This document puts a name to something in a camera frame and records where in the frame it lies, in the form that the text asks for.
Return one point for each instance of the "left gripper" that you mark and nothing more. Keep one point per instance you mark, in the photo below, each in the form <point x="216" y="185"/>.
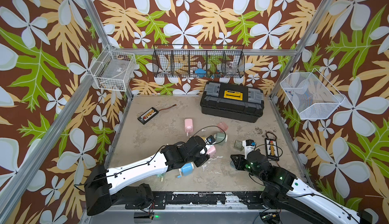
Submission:
<point x="202" y="158"/>

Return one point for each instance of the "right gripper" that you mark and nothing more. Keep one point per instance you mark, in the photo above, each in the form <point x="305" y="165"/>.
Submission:
<point x="238" y="161"/>

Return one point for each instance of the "pink sharpener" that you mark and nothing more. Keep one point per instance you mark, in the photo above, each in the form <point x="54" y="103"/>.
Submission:
<point x="188" y="126"/>
<point x="211" y="151"/>

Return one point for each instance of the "green sharpener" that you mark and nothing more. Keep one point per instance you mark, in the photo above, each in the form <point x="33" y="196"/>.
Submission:
<point x="161" y="176"/>
<point x="220" y="138"/>

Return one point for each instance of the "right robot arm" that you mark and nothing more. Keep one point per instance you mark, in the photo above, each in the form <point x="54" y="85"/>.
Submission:
<point x="284" y="190"/>

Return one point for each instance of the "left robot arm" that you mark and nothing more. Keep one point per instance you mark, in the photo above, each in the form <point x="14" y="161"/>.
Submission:
<point x="106" y="187"/>

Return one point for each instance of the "blue pencil sharpener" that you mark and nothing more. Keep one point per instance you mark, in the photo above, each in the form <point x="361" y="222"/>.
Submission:
<point x="186" y="170"/>

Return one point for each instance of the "clear grey tray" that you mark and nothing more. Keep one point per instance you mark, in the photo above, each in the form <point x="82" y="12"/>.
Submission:
<point x="238" y="145"/>

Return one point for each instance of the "pink sharpener upright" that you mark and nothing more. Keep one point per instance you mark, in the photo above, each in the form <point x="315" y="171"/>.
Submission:
<point x="188" y="126"/>

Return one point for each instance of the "clear pink tray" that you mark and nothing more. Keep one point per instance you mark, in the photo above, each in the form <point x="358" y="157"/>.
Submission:
<point x="222" y="126"/>

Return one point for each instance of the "black battery holder right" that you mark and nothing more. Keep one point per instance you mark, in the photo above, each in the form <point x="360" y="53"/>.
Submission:
<point x="271" y="146"/>

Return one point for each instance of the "black battery holder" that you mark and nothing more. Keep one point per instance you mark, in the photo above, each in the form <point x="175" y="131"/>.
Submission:
<point x="148" y="115"/>
<point x="271" y="146"/>

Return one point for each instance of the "black plastic toolbox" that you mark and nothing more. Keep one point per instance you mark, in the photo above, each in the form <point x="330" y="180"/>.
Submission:
<point x="232" y="101"/>

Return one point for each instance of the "black battery holder left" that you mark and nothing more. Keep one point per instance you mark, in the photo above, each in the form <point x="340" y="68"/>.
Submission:
<point x="148" y="115"/>

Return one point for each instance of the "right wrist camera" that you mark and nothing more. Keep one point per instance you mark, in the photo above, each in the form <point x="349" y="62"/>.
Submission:
<point x="249" y="145"/>

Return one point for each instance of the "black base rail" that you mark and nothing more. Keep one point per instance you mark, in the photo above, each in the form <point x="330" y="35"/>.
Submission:
<point x="159" y="200"/>

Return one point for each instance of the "white wire basket right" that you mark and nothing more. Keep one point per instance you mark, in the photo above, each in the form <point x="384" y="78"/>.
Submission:
<point x="312" y="95"/>

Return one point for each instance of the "white wire basket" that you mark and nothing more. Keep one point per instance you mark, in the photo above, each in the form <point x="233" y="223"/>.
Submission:
<point x="113" y="69"/>
<point x="312" y="95"/>

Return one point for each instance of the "black wire basket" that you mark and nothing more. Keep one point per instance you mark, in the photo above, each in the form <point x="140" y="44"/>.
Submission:
<point x="198" y="61"/>

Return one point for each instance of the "white wire basket left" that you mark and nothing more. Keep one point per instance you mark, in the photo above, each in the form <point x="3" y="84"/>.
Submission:
<point x="113" y="69"/>

